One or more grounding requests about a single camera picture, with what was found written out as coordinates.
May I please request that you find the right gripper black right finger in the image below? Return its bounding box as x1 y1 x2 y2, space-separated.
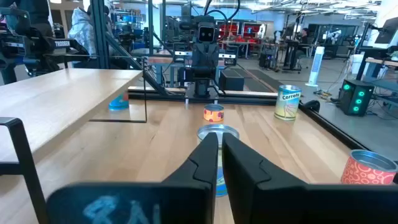
221 133 398 224

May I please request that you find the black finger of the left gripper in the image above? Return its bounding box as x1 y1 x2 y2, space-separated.
174 49 206 68
205 49 237 68

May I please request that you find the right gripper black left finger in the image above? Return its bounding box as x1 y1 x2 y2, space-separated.
45 132 220 224

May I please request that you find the short yellow red-dotted can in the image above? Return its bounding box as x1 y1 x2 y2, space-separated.
203 104 224 123

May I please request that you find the tall can with blue base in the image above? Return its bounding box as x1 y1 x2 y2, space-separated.
197 124 240 197

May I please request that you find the orange can with yellow circles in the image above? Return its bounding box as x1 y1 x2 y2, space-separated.
340 149 398 185

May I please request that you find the blue and yellow Carrots can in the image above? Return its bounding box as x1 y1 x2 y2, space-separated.
274 84 302 121

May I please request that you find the red tool cabinet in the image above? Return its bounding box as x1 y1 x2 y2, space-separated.
217 21 240 43
241 22 262 44

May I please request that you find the black floor box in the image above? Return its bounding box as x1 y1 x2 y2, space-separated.
219 70 245 91

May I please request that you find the black floor mat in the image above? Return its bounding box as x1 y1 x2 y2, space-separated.
244 68 282 93

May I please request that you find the black standing desk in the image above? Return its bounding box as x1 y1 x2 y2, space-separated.
279 39 300 72

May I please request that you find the bright blue can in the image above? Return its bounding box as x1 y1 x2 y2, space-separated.
108 93 130 111

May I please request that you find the person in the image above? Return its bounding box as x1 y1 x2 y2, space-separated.
297 27 312 60
67 6 97 68
0 0 54 40

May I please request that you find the black table edge clamp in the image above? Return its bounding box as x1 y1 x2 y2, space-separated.
303 100 321 113

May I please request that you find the white tower fan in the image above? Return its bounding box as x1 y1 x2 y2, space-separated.
305 46 325 88

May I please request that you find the wooden desk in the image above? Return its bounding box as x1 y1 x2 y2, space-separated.
356 46 398 82

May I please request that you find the black monitor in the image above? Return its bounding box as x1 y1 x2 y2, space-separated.
374 17 398 45

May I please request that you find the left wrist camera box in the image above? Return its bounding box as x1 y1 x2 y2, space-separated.
198 22 216 44

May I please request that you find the black aluminium table frame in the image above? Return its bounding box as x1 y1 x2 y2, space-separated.
127 86 398 184

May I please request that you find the dark metal frame post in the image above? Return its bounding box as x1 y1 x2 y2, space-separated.
89 0 110 70
147 0 155 57

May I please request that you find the dark diagonal frame brace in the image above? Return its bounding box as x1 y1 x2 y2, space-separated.
104 30 171 96

